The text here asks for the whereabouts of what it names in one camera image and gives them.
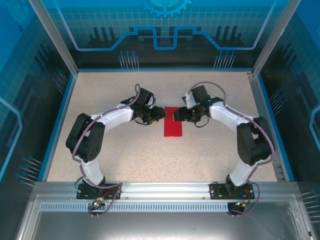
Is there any aluminium corner post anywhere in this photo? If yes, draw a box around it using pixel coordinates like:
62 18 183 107
27 0 80 76
251 0 301 77

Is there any red cloth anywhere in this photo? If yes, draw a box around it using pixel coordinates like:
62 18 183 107
163 106 183 138

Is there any aluminium side rail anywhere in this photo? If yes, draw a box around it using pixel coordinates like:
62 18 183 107
247 71 286 182

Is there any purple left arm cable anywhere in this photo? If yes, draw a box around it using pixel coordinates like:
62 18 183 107
71 83 141 217

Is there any green lit cable connector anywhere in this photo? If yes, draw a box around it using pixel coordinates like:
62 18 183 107
91 197 106 208
233 198 252 208

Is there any slotted metal cable duct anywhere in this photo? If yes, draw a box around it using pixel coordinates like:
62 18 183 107
39 202 291 213

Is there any blue printed enclosure side panel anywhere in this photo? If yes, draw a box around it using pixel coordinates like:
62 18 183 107
0 0 76 240
259 0 320 240

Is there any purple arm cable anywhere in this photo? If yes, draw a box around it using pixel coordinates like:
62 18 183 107
191 81 276 217
71 83 141 217

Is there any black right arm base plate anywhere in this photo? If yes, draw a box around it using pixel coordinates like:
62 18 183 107
209 182 256 201

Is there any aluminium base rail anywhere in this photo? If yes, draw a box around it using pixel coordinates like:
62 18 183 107
33 181 300 198

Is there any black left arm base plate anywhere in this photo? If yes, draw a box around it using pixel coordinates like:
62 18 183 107
76 183 123 201

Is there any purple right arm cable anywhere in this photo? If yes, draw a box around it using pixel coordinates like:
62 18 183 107
191 81 276 217

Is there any steel sheet tray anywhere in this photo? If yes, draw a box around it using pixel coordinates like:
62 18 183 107
14 194 313 240

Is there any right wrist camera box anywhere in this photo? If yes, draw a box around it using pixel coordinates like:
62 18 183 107
183 91 197 106

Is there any blue printed enclosure rear panel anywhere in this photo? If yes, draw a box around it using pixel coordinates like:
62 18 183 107
28 0 296 70

